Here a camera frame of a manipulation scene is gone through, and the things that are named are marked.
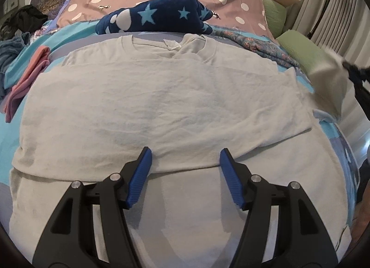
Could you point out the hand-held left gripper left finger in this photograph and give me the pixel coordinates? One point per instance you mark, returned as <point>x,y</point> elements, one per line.
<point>138,178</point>

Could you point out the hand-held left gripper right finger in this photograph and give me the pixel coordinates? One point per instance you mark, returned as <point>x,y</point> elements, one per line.
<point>231,178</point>

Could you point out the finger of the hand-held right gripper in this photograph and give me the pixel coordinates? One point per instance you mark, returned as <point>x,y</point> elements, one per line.
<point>351,70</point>

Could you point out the white t-shirt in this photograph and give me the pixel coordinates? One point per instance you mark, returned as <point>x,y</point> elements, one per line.
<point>173,97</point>

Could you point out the cream curtain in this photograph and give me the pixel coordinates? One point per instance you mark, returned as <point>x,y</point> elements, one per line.
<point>352,19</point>

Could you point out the green pillow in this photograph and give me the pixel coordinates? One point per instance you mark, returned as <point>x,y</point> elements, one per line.
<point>274,16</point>
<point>300,48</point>

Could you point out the floral patterned cloth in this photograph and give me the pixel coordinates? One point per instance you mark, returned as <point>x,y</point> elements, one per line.
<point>251,42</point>

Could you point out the blue and lilac quilt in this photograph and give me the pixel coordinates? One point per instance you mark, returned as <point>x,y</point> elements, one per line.
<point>17,152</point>

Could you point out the pink cloth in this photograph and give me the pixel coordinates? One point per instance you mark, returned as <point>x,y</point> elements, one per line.
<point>26,83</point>

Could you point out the navy star print blanket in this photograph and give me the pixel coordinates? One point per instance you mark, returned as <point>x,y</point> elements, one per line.
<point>167,16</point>

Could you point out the blue-grey cloth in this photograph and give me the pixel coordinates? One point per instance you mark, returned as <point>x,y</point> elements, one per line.
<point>8,54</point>

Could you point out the black cloth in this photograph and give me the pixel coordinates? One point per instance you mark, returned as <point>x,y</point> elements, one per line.
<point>26,16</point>

